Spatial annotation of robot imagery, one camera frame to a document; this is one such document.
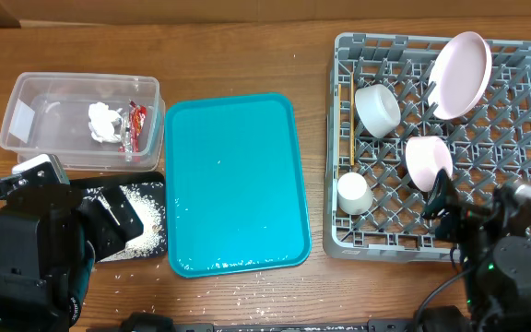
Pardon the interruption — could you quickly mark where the black tray bin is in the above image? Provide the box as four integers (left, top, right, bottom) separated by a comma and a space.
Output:
69, 172, 169, 265

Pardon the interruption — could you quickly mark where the red silver snack wrapper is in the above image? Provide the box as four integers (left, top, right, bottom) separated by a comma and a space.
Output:
119, 101, 147, 153

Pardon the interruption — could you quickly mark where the white cup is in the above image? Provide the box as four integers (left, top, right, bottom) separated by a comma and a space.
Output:
337, 172, 373, 215

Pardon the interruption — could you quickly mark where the small pink bowl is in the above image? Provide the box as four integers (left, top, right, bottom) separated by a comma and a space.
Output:
405, 136, 454, 192

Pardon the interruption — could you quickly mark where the grey dishwasher rack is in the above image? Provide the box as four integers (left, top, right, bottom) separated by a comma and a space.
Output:
323, 32, 531, 263

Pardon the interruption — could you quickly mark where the white napkin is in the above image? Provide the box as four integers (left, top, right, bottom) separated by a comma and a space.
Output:
88, 102, 122, 143

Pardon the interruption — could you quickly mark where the wooden chopstick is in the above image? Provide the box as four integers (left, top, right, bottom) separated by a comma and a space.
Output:
349, 72, 355, 168
336, 83, 342, 136

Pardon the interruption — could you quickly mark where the clear plastic bin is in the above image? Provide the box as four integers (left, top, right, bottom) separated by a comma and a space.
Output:
0, 72, 165, 172

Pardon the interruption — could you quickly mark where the grey bowl with rice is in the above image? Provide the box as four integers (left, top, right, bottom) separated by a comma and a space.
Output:
355, 84, 401, 138

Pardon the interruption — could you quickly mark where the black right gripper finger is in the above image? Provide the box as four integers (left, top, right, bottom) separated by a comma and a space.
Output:
495, 184, 520, 212
421, 169, 454, 219

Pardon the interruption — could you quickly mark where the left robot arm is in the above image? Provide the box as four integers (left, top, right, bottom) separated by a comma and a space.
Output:
0, 184, 144, 331

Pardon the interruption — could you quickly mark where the teal serving tray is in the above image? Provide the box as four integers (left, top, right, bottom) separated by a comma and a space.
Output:
164, 93, 312, 279

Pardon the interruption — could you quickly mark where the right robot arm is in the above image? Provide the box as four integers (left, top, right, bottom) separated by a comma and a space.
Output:
411, 170, 531, 331

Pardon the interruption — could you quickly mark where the large white plate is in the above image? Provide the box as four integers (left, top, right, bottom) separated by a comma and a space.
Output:
428, 31, 492, 120

